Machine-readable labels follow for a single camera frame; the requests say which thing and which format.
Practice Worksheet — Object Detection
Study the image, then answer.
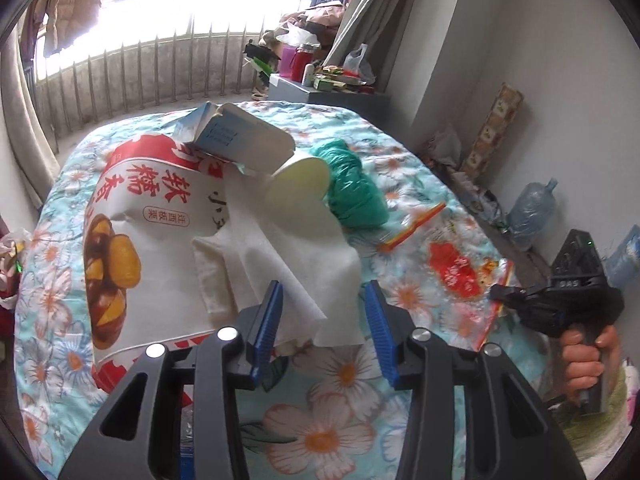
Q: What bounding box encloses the clear zip bag red print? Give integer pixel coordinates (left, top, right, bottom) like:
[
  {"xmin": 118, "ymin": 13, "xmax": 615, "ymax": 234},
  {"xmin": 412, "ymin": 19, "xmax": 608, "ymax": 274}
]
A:
[{"xmin": 382, "ymin": 203, "xmax": 517, "ymax": 350}]

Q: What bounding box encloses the white plastic bag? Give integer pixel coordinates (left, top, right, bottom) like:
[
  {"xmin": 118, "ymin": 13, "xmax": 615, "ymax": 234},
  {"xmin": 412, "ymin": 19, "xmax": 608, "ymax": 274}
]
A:
[{"xmin": 342, "ymin": 43, "xmax": 376, "ymax": 85}]

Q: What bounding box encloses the red white chestnut bag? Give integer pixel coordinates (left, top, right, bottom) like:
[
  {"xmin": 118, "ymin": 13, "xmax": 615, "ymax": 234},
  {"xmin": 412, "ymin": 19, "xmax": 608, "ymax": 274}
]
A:
[{"xmin": 82, "ymin": 132, "xmax": 275, "ymax": 413}]

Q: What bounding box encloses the grey cabinet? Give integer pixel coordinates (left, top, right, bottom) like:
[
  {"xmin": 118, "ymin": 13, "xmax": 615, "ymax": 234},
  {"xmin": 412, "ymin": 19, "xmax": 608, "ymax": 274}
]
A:
[{"xmin": 267, "ymin": 74, "xmax": 391, "ymax": 122}]

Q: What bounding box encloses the blue plastic package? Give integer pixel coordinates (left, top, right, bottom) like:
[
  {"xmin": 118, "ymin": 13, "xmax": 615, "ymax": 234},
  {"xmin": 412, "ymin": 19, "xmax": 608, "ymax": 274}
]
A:
[{"xmin": 602, "ymin": 225, "xmax": 640, "ymax": 287}]

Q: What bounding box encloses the pile of small boxes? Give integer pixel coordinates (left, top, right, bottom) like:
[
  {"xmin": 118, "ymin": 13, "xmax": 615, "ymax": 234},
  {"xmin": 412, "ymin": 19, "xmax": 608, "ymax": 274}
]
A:
[{"xmin": 312, "ymin": 64, "xmax": 377, "ymax": 95}]

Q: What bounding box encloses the green plastic bag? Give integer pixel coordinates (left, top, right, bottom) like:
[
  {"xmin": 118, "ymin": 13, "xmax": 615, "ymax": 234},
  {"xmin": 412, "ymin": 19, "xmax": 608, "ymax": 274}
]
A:
[{"xmin": 309, "ymin": 139, "xmax": 390, "ymax": 231}]

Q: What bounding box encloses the translucent plastic bag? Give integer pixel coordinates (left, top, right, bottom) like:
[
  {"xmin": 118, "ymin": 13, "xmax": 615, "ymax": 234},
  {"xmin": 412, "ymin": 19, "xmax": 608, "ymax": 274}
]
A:
[{"xmin": 430, "ymin": 127, "xmax": 464, "ymax": 169}]

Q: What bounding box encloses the red bottle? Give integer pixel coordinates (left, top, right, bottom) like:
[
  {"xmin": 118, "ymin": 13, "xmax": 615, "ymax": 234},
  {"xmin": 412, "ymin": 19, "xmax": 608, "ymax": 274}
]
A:
[{"xmin": 291, "ymin": 46, "xmax": 314, "ymax": 84}]

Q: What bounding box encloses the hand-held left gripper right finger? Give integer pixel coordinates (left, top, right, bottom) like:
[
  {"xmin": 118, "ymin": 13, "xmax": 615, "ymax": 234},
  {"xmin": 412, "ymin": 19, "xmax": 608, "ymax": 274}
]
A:
[{"xmin": 364, "ymin": 280, "xmax": 586, "ymax": 480}]

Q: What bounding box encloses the grey curtain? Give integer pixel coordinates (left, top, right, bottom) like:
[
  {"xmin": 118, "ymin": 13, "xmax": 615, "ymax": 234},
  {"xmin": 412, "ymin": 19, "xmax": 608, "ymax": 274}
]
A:
[{"xmin": 327, "ymin": 0, "xmax": 427, "ymax": 72}]

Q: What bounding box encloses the large water jug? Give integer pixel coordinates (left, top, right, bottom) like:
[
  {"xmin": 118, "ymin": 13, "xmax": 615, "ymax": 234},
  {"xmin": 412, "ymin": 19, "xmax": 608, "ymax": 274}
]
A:
[{"xmin": 506, "ymin": 177, "xmax": 559, "ymax": 251}]

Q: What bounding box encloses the white tissue paper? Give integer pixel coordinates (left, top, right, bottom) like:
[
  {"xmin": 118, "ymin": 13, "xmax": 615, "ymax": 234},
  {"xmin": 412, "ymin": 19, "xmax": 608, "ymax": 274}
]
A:
[{"xmin": 191, "ymin": 180, "xmax": 367, "ymax": 350}]

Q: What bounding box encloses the beige curtain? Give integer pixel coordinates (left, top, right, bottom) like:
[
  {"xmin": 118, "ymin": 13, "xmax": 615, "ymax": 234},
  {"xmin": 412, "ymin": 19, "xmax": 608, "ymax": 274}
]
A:
[{"xmin": 0, "ymin": 35, "xmax": 62, "ymax": 213}]

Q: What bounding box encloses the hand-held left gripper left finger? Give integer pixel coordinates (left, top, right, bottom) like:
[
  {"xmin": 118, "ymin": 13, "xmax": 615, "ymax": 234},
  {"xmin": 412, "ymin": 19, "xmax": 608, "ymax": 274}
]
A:
[{"xmin": 59, "ymin": 280, "xmax": 285, "ymax": 480}]

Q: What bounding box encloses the person's right hand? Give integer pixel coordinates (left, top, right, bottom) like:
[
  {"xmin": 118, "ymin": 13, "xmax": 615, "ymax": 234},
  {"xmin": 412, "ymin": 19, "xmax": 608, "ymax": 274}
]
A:
[{"xmin": 561, "ymin": 325, "xmax": 621, "ymax": 406}]

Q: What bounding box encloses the floral turquoise blanket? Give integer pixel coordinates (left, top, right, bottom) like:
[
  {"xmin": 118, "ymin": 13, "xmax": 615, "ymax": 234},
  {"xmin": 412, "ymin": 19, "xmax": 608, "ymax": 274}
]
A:
[{"xmin": 12, "ymin": 100, "xmax": 551, "ymax": 480}]

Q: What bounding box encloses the white green fluffy rug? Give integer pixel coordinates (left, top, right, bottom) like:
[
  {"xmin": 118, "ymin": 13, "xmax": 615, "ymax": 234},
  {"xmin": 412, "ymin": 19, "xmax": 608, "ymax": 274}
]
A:
[{"xmin": 550, "ymin": 370, "xmax": 632, "ymax": 463}]

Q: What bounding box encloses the metal balcony railing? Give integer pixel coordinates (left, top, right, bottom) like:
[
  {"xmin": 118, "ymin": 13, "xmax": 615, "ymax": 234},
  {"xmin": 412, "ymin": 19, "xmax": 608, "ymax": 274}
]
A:
[{"xmin": 30, "ymin": 0, "xmax": 317, "ymax": 136}]

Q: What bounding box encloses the long patterned box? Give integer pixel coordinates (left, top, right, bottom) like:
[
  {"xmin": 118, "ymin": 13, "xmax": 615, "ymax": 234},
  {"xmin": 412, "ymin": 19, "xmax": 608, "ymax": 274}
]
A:
[{"xmin": 460, "ymin": 84, "xmax": 525, "ymax": 176}]

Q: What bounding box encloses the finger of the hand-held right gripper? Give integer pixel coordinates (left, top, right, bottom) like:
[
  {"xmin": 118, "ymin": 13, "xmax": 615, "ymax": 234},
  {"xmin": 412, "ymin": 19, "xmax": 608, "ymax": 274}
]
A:
[{"xmin": 489, "ymin": 283, "xmax": 546, "ymax": 313}]

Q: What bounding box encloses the white blue paper carton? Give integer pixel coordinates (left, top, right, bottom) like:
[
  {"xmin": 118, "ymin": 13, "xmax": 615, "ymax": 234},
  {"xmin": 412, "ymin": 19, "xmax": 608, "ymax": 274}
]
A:
[{"xmin": 172, "ymin": 101, "xmax": 296, "ymax": 175}]

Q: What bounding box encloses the beige puffer jacket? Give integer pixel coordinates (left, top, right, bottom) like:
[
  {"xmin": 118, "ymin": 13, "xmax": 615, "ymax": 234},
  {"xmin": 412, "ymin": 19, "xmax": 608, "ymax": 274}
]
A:
[{"xmin": 32, "ymin": 0, "xmax": 102, "ymax": 59}]

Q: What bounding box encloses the paper cup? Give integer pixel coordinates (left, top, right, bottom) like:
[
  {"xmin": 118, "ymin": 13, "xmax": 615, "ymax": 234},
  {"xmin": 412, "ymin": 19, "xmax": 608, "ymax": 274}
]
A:
[{"xmin": 264, "ymin": 156, "xmax": 332, "ymax": 202}]

